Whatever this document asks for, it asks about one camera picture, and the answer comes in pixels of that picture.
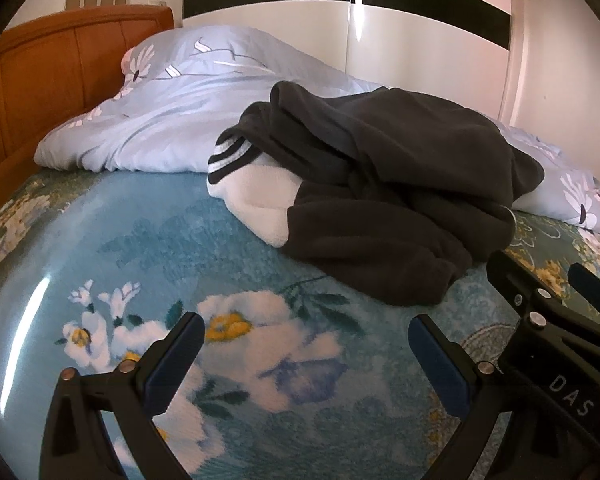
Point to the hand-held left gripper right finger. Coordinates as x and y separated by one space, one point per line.
440 360

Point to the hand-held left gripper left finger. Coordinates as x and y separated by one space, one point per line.
172 360

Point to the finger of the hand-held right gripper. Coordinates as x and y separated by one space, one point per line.
510 275
592 282

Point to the dark grey and white fleece jacket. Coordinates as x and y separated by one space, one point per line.
380 170

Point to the teal floral bed blanket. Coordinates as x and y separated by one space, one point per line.
190 240

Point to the light blue floral quilt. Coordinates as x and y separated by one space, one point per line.
190 100

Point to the white wardrobe with black stripe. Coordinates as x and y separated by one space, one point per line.
380 35

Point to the orange wooden headboard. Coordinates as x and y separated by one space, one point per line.
45 85

